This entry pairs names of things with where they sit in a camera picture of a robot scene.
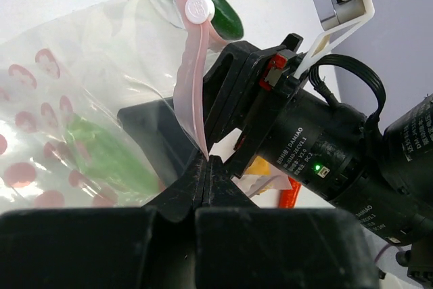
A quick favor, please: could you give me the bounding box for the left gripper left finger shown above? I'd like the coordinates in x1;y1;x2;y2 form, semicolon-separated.
1;158;206;288

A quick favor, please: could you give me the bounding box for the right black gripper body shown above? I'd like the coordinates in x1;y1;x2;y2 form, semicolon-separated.
233;34;382;214

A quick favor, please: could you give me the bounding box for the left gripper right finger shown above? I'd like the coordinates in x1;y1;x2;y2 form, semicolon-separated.
195;157;379;288

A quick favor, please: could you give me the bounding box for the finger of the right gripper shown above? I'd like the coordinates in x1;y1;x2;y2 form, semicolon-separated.
117;97;196;184
203;41;262;143

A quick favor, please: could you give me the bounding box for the light green toy gourd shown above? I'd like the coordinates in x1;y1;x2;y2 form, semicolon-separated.
64;114;160;197

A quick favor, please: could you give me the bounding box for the clear zip top bag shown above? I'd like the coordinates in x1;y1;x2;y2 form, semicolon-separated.
1;0;226;212

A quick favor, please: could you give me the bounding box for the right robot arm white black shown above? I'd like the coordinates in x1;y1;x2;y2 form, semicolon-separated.
118;34;432;288

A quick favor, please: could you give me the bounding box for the orange toy carrot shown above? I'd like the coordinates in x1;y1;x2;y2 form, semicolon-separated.
278;178;302;208

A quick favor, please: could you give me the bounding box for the yellow toy potato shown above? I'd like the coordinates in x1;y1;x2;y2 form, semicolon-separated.
242;157;292;198

